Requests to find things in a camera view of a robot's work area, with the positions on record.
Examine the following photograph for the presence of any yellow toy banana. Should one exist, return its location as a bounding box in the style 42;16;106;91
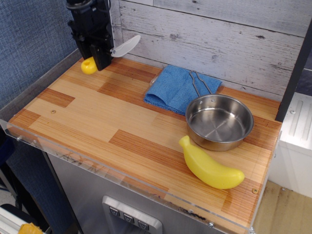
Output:
179;136;245;189

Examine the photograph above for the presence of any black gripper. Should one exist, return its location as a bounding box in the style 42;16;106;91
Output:
66;0;114;71

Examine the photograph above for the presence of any stainless steel pan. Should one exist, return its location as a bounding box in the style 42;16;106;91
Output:
185;71;254;152

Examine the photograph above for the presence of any stainless steel cabinet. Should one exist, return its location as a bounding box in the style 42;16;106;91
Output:
45;154;221;234

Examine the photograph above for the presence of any silver button control panel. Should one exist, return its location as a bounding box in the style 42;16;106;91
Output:
102;195;163;234

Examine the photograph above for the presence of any yellow handled white toy knife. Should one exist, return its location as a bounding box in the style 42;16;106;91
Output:
80;35;141;75

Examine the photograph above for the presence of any blue folded cloth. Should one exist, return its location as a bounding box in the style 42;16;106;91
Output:
144;65;222;115

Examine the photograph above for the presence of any black vertical post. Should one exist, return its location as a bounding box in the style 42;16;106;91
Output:
274;0;312;122

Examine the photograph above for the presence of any clear acrylic counter guard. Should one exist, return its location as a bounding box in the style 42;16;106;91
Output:
1;111;281;234

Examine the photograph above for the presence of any white appliance at right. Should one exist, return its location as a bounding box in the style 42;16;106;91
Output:
268;93;312;197

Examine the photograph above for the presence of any yellow object bottom left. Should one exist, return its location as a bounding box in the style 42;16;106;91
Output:
18;223;43;234

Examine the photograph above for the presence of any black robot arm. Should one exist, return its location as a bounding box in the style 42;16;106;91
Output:
66;0;114;71

